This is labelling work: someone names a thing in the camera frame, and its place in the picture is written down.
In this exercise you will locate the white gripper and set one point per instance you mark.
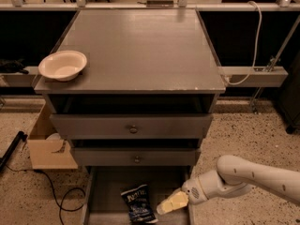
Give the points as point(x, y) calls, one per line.
point(192, 190)

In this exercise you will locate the blue chip bag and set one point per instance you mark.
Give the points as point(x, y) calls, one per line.
point(139, 208)

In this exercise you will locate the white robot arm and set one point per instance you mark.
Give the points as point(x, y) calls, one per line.
point(233, 177)

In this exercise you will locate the grey bottom drawer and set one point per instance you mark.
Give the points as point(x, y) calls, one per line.
point(103, 202)

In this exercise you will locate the grey drawer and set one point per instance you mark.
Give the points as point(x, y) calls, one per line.
point(135, 157)
point(103, 202)
point(95, 126)

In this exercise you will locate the grey wooden drawer cabinet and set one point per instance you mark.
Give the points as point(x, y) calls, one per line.
point(140, 62)

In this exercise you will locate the grey middle drawer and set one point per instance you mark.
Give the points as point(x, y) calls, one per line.
point(135, 157)

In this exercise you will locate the grey top drawer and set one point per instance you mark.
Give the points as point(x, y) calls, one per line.
point(95, 126)

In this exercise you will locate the open cardboard box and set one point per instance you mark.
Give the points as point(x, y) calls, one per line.
point(48, 151)

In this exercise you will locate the dark cabinet at right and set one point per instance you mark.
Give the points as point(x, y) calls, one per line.
point(289, 96)

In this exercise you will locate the black bar on floor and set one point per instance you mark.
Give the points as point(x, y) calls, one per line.
point(20, 137)

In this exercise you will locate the white bowl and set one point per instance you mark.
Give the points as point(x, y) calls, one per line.
point(62, 66)

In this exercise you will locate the black object on rail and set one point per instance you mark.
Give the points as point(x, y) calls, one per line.
point(12, 66)

